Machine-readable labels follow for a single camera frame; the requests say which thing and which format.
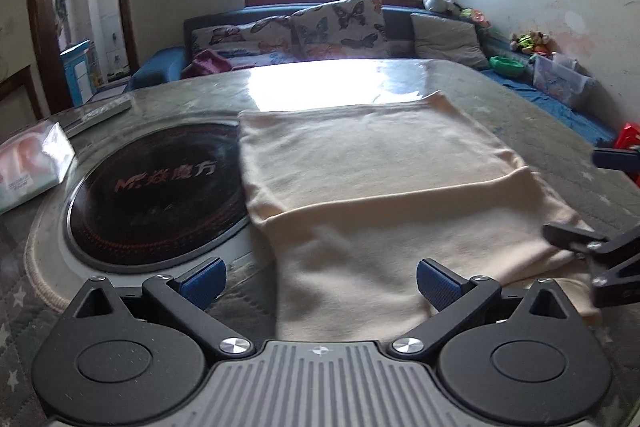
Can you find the cream garment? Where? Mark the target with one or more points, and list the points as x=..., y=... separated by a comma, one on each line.
x=380, y=187

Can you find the brown wooden door frame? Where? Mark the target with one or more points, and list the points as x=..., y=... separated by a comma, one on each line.
x=42, y=7

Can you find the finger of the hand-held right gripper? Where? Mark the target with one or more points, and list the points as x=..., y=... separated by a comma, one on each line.
x=575, y=238
x=612, y=158

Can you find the clear plastic storage box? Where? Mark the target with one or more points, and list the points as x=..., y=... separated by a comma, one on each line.
x=560, y=81

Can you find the pink cloth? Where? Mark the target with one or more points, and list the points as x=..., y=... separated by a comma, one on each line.
x=207, y=63

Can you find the flat grey box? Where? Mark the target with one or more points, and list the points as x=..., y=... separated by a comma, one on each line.
x=100, y=112

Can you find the white and black plush toy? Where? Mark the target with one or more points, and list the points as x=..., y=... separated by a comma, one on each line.
x=437, y=1

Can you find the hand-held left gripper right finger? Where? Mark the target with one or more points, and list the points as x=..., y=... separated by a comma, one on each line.
x=437, y=284

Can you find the yellow green plush toy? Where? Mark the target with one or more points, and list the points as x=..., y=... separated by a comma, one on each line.
x=530, y=42

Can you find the red plastic object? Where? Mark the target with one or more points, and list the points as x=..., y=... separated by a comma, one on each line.
x=629, y=142

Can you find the round black induction cooker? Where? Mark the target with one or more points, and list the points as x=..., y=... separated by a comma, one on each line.
x=165, y=197

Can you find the blue cardboard box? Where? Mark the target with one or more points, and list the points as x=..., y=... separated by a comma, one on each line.
x=77, y=74

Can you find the orange green plush toy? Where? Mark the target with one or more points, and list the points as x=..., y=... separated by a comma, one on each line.
x=474, y=15

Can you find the green bowl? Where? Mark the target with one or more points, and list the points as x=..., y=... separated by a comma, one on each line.
x=507, y=66

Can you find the butterfly print cushion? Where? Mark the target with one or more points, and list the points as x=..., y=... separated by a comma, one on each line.
x=340, y=24
x=240, y=39

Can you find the grey cushion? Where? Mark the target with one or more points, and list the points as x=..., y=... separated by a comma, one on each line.
x=447, y=38

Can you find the white tissue pack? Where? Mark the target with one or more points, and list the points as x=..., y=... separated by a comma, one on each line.
x=30, y=167

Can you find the blue sofa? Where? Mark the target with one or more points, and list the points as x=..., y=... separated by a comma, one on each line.
x=400, y=32

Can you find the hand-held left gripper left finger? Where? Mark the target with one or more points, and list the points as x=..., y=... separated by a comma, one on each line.
x=202, y=283

